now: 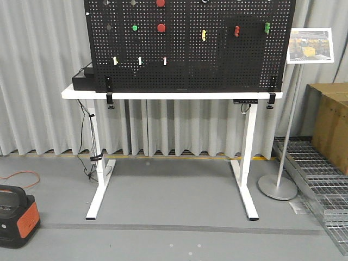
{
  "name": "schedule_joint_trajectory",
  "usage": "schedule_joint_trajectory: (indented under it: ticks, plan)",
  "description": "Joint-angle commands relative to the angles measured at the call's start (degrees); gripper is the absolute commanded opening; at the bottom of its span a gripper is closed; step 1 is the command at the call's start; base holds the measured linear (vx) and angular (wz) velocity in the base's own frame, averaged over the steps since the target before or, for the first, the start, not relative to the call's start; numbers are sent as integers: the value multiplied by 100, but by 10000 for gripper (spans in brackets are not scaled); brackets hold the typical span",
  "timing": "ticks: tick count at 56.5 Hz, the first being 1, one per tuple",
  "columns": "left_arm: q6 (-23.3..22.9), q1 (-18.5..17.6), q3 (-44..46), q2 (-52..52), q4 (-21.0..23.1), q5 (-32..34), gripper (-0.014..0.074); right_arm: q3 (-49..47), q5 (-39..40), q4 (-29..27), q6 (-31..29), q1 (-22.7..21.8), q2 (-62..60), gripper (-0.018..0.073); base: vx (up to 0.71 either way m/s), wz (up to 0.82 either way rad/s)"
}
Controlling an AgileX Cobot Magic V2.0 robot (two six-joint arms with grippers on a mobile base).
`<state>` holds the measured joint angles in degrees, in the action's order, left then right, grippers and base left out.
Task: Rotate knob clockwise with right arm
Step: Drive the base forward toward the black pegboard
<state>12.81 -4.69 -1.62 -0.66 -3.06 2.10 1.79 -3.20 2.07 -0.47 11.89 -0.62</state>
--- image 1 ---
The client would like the black orange power station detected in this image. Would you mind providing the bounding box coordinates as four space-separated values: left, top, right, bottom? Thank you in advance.
1 185 40 248

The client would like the grey curtain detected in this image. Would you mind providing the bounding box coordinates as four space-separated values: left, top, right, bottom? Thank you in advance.
1 1 347 157

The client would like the white standing desk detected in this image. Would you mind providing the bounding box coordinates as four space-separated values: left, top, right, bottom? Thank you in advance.
61 84 283 221

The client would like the green star knob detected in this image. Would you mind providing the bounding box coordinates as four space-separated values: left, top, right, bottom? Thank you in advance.
264 22 270 34

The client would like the orange cable on floor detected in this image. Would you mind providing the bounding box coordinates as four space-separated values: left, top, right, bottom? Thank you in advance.
0 170 41 190

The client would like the black clamp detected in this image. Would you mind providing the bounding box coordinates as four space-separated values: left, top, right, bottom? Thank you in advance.
266 76 277 110
105 76 115 109

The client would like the black box on desk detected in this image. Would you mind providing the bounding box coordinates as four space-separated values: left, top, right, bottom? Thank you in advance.
72 67 96 91

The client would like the left black clamp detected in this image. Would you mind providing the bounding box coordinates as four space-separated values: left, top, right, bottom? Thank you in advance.
105 76 115 109

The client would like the black cable bundle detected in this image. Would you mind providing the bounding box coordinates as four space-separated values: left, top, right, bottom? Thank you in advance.
76 98 114 183

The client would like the desk height control panel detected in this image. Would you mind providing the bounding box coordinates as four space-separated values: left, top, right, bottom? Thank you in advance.
233 99 258 105

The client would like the red round button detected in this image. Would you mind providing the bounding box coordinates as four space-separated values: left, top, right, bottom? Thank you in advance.
157 23 166 33
156 0 165 7

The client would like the upper red round button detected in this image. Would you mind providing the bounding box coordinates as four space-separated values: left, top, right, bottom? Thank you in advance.
156 0 165 7

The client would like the sign stand with photo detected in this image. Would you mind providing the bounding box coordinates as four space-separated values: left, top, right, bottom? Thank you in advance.
258 28 335 201

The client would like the right black clamp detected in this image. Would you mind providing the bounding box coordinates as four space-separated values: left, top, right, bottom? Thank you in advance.
266 76 277 110

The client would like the metal floor grating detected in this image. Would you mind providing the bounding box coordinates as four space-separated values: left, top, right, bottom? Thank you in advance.
284 137 347 256

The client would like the black perforated pegboard panel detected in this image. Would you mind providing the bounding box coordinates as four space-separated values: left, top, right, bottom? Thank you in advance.
84 1 296 92

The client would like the red star knob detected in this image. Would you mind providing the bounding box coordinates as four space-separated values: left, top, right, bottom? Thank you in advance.
234 26 240 37

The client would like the brown cardboard box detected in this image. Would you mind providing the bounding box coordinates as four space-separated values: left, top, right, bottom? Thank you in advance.
308 83 347 175

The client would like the lower red round button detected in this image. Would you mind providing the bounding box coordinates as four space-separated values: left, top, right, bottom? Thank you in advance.
157 23 166 33

